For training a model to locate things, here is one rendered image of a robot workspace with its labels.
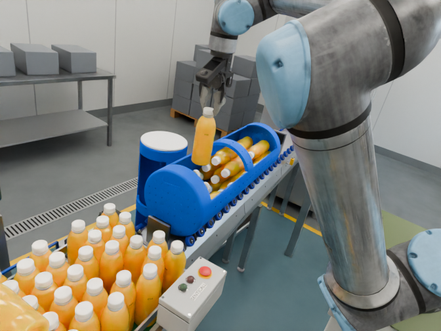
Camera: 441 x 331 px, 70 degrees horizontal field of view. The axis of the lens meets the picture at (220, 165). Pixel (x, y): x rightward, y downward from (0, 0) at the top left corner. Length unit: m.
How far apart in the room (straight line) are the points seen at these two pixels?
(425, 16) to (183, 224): 1.03
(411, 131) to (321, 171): 5.55
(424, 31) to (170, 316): 0.80
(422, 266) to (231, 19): 0.74
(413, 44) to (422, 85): 5.49
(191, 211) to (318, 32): 0.92
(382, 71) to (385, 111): 5.59
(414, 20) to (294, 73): 0.13
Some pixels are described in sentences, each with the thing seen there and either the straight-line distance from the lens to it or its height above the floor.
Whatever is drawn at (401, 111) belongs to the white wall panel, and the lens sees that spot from 5.97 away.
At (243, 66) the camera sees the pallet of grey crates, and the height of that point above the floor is 1.08.
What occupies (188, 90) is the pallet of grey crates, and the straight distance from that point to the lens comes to 5.16.
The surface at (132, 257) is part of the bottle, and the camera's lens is 1.05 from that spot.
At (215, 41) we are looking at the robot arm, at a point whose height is 1.70.
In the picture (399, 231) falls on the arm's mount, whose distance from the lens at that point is 1.12.
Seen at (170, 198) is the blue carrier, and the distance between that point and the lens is 1.22.
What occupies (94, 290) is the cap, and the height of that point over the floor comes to 1.11.
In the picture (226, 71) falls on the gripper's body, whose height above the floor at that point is 1.60.
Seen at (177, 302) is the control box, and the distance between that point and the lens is 0.90.
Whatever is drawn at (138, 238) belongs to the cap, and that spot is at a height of 1.11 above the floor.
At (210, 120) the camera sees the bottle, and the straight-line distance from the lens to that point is 1.11.
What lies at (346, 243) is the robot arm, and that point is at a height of 1.47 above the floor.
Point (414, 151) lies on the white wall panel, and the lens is 6.07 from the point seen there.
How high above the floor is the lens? 1.79
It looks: 26 degrees down
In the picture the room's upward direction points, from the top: 11 degrees clockwise
